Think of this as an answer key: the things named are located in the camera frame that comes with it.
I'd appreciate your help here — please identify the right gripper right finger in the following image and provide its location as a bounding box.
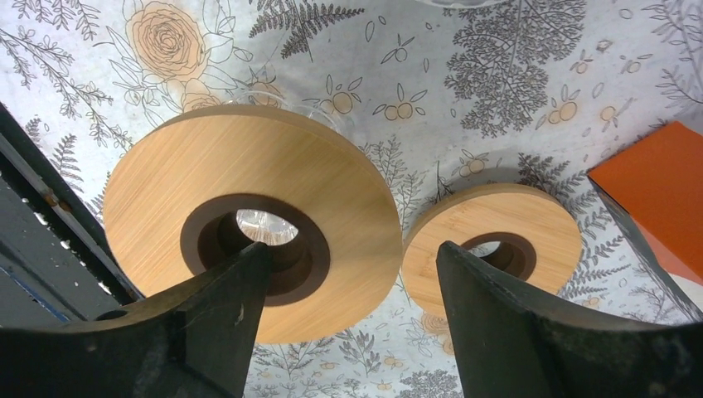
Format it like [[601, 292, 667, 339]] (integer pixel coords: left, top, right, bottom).
[[436, 242, 702, 397]]

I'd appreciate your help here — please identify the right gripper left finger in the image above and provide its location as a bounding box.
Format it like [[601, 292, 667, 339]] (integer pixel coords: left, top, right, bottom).
[[1, 243, 272, 397]]

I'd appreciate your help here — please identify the clear glass dripper cone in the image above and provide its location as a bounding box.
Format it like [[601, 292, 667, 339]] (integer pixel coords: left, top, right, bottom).
[[225, 89, 353, 245]]

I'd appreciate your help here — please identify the wooden ring holder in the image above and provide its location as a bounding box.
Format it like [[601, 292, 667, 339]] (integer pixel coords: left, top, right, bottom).
[[103, 104, 403, 344], [401, 183, 583, 317]]

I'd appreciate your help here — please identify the orange coffee filter box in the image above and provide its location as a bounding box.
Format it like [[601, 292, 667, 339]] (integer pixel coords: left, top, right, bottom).
[[588, 121, 702, 322]]

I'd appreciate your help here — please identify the floral tablecloth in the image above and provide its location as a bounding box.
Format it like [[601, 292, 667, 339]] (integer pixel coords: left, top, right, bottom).
[[0, 0, 703, 398]]

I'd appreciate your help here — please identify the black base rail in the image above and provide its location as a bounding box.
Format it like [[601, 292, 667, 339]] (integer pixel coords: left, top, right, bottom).
[[1, 108, 143, 328]]

